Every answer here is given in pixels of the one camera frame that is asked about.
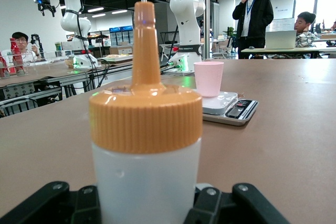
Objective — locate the green paper cup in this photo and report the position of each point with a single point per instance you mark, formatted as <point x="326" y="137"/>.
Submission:
<point x="57" y="46"/>

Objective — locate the seated man plaid shirt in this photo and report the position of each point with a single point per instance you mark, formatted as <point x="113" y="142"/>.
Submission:
<point x="304" y="37"/>

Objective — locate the brown table cover sheet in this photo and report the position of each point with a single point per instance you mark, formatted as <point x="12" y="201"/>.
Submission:
<point x="275" y="142"/>

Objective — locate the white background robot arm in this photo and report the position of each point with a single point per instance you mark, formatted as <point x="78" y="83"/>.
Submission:
<point x="69" y="3"/>

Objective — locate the neighbouring brown work table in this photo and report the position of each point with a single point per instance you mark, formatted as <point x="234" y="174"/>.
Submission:
<point x="39" y="73"/>

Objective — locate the glass door display fridges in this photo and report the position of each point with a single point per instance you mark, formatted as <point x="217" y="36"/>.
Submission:
<point x="122" y="36"/>

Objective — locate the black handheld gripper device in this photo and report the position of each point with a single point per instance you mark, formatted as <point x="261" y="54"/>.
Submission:
<point x="36" y="43"/>

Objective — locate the silver laptop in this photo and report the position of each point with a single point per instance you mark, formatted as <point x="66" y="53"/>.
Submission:
<point x="281" y="40"/>

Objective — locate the long office desk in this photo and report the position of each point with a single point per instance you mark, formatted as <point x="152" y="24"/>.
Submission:
<point x="288" y="51"/>

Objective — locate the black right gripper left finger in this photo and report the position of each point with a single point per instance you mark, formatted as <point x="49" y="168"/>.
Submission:
<point x="47" y="205"/>

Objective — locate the ceiling strip light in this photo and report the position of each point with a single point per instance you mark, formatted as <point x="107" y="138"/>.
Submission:
<point x="119" y="11"/>
<point x="95" y="9"/>

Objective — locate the standing man black jacket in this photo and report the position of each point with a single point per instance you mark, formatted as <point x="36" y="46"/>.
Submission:
<point x="258" y="11"/>

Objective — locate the silver digital kitchen scale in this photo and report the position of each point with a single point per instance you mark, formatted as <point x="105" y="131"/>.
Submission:
<point x="218" y="108"/>

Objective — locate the seated man with glasses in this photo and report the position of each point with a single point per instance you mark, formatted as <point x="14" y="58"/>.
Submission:
<point x="21" y="43"/>

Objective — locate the black background robot gripper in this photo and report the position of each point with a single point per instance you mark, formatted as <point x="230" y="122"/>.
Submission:
<point x="44" y="1"/>

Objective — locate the green potted plant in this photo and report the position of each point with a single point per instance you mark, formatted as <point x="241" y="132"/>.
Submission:
<point x="231" y="32"/>

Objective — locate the pink plastic cup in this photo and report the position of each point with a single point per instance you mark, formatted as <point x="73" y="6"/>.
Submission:
<point x="208" y="79"/>

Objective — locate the white notice board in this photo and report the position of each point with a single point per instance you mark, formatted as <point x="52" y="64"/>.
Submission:
<point x="282" y="24"/>

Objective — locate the tray with food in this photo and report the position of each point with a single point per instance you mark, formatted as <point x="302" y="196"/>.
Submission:
<point x="116" y="57"/>

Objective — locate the red bottle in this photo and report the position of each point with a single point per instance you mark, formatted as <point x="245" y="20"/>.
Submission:
<point x="4" y="66"/>
<point x="16" y="56"/>

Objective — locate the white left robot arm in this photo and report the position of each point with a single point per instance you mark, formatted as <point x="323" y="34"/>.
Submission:
<point x="186" y="11"/>

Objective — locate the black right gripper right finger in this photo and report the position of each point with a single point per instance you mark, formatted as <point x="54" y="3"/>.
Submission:
<point x="236" y="208"/>

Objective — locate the squeeze bottle with orange cap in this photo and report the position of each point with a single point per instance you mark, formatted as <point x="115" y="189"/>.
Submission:
<point x="147" y="182"/>

